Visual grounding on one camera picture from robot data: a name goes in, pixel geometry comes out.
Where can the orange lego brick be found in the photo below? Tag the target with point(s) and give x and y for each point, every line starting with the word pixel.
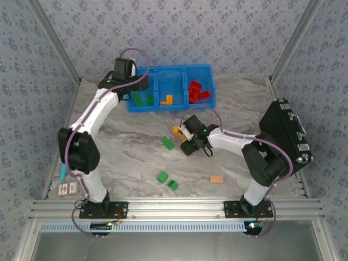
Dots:
pixel 176 130
pixel 164 103

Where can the blue three-compartment bin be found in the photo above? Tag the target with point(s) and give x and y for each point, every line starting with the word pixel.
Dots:
pixel 176 108

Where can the aluminium frame post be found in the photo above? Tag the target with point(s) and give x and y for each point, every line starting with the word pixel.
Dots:
pixel 294 40
pixel 56 40

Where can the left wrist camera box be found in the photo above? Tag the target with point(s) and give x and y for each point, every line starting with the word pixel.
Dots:
pixel 134 68

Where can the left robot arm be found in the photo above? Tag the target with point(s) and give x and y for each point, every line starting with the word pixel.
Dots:
pixel 100 111

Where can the orange lego slope piece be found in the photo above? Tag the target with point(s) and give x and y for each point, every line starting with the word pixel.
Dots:
pixel 169 97

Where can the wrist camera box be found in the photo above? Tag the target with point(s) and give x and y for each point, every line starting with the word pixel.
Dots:
pixel 134 68
pixel 187 131

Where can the aluminium frame leg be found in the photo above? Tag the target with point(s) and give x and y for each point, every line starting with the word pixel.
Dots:
pixel 30 239
pixel 322 239

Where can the teal cylinder object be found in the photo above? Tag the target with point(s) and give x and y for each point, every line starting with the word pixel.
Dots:
pixel 63 174

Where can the black hard case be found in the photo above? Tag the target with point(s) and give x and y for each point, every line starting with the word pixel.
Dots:
pixel 282 122

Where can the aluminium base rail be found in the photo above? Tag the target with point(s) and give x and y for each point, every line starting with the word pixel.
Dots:
pixel 174 209

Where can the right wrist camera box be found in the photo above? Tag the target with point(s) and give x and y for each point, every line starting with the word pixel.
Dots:
pixel 187 131

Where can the light blue slotted duct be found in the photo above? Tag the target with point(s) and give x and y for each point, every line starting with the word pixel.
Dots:
pixel 174 226

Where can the small circuit board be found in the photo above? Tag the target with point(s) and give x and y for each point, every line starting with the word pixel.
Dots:
pixel 254 225
pixel 100 226

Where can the small printed card box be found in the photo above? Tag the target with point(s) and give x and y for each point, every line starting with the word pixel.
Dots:
pixel 68 189

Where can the small wooden block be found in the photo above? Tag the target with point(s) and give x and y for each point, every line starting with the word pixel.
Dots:
pixel 216 179

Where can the green lego brick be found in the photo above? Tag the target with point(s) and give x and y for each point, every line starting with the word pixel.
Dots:
pixel 173 185
pixel 162 176
pixel 136 98
pixel 167 142
pixel 149 99

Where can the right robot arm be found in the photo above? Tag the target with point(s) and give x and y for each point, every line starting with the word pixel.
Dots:
pixel 231 141

